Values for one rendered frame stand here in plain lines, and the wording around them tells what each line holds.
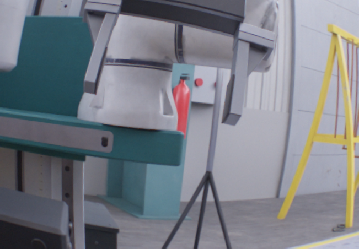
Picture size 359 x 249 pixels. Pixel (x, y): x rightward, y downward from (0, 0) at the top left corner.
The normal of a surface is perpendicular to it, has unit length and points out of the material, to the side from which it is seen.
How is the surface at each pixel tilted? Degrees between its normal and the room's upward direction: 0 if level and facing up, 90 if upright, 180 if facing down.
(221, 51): 134
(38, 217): 0
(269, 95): 90
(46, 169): 90
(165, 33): 109
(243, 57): 66
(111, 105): 71
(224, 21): 155
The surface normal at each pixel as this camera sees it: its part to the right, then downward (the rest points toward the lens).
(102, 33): 0.16, -0.37
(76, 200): 0.24, 0.04
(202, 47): -0.21, 0.68
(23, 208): 0.11, -0.99
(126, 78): 0.04, -0.11
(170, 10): -0.17, 0.90
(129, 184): -0.87, -0.09
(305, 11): 0.49, 0.06
